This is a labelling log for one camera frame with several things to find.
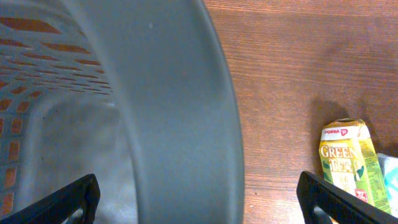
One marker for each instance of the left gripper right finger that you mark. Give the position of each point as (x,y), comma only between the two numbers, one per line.
(322,202)

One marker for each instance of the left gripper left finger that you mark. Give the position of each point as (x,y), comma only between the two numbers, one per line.
(75,203)

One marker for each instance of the green tea carton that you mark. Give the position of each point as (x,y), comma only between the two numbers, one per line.
(349,162)

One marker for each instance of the green tissue pack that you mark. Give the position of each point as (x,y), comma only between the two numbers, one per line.
(389,170)

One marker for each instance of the grey plastic basket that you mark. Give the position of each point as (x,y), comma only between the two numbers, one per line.
(137,93)

